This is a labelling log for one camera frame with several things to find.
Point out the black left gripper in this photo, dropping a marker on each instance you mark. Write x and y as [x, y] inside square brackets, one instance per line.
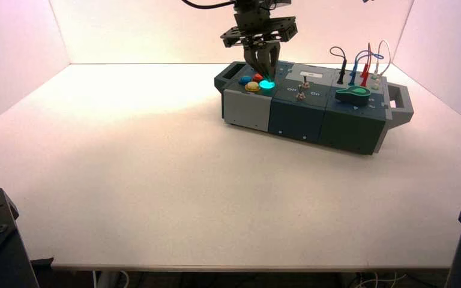
[258, 28]

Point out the green push button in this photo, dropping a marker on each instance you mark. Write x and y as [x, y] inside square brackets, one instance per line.
[267, 84]

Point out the red push button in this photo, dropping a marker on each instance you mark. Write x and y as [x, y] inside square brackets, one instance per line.
[257, 77]

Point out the blue push button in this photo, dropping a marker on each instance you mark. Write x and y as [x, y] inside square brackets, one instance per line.
[245, 79]

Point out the yellow push button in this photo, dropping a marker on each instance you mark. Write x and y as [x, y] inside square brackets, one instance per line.
[252, 86]

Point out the white label sticker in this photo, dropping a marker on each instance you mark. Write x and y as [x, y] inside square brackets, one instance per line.
[311, 74]

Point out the dark teal grey task box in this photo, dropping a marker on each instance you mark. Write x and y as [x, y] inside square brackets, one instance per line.
[292, 115]

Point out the green rotary knob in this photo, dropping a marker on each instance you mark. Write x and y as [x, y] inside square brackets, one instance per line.
[353, 95]

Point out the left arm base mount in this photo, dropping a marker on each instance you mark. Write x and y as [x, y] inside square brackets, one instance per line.
[0, 246]

